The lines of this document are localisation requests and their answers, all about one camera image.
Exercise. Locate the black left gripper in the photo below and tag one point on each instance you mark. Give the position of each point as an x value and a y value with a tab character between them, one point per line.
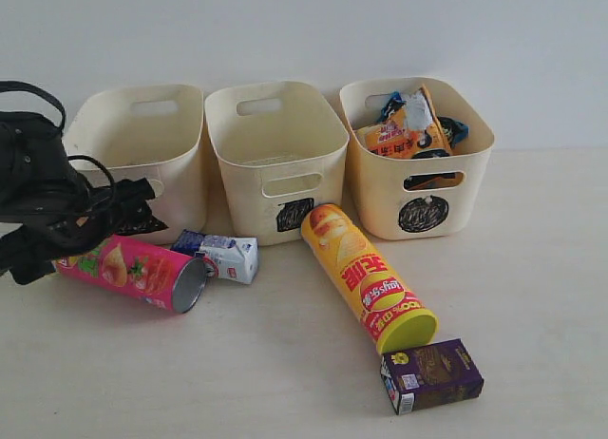
60	227

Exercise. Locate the pink Lays chips can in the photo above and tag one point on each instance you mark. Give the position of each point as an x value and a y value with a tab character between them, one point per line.
150	273

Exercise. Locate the orange noodle bag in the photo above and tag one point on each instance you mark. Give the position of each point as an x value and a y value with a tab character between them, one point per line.
408	135

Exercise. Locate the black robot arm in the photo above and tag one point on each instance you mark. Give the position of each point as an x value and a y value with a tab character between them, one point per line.
34	161

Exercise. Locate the cream bin triangle mark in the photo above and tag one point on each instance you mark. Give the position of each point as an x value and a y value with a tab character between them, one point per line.
151	132

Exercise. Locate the blue white milk carton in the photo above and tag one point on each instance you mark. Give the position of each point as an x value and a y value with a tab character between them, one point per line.
230	258

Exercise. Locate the cream bin checker mark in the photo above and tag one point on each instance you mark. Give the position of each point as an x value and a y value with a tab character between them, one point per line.
281	151

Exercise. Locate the yellow Lays chips can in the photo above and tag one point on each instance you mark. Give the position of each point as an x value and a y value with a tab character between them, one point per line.
390	312

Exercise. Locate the cream bin circle mark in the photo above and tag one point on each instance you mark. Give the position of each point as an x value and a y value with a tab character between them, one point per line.
412	199

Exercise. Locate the purple chocolate box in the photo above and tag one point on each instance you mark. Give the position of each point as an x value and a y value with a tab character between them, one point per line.
430	376

